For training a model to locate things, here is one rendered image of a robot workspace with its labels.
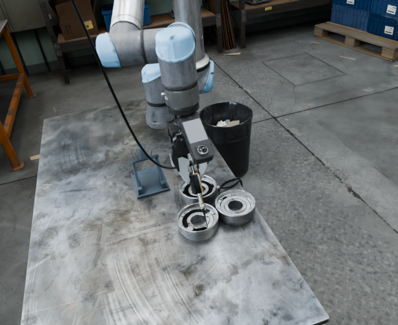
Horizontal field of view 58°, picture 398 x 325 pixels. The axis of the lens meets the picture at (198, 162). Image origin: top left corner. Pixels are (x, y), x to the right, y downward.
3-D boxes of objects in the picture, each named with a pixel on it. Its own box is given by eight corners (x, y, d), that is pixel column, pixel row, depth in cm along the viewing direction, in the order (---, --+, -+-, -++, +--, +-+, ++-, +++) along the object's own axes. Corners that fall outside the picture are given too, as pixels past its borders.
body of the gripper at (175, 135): (197, 135, 90) (192, 90, 83) (208, 152, 83) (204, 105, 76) (168, 142, 88) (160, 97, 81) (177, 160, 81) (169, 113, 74)
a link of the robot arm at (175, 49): (193, 22, 72) (193, 35, 65) (199, 74, 79) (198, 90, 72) (155, 26, 73) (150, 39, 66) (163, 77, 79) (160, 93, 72)
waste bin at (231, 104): (261, 176, 235) (262, 118, 210) (213, 189, 229) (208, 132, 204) (241, 149, 262) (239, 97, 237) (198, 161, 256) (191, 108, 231)
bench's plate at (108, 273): (329, 323, 71) (330, 318, 69) (12, 443, 59) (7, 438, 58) (177, 94, 166) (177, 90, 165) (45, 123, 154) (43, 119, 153)
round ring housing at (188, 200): (185, 213, 97) (183, 202, 95) (178, 189, 106) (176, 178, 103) (222, 204, 99) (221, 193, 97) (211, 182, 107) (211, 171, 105)
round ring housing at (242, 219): (263, 213, 94) (264, 202, 92) (235, 234, 89) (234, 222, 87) (235, 195, 101) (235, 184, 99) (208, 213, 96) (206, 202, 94)
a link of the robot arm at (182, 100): (202, 87, 73) (164, 95, 71) (204, 107, 76) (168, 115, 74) (191, 75, 79) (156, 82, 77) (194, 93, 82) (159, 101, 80)
